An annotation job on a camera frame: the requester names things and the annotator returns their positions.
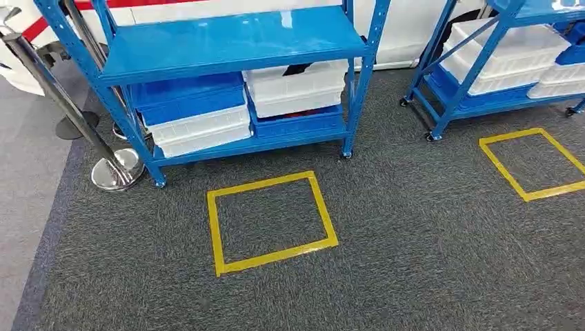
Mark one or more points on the blue plastic crate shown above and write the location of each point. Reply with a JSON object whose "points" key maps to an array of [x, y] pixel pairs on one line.
{"points": [[192, 103], [571, 52], [297, 127]]}

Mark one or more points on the red item in crate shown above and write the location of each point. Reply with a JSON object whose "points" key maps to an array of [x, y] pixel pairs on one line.
{"points": [[297, 113]]}

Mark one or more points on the white plastic crate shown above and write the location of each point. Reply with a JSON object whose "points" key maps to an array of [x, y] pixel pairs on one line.
{"points": [[297, 84], [560, 82], [205, 145], [512, 45], [498, 80], [297, 106], [196, 125]]}

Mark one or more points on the black item in crate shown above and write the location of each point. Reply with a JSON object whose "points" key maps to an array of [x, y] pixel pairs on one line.
{"points": [[301, 69]]}

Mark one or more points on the yellow floor tape square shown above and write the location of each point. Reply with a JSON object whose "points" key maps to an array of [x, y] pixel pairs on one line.
{"points": [[215, 228], [502, 169]]}

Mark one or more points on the blue metal shelf rack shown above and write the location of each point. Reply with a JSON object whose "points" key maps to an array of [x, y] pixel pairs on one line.
{"points": [[493, 100], [228, 41]]}

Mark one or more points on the white car with red stripe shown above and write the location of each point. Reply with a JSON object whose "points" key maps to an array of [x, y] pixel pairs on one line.
{"points": [[402, 36]]}

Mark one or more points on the dark stanchion base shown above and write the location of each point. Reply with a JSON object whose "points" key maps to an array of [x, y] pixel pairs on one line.
{"points": [[68, 130]]}

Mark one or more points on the grey stanchion post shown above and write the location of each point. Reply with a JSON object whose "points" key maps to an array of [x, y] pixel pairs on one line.
{"points": [[87, 32]]}

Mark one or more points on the chrome stanchion post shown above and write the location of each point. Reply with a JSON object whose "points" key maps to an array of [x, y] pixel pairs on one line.
{"points": [[55, 91]]}

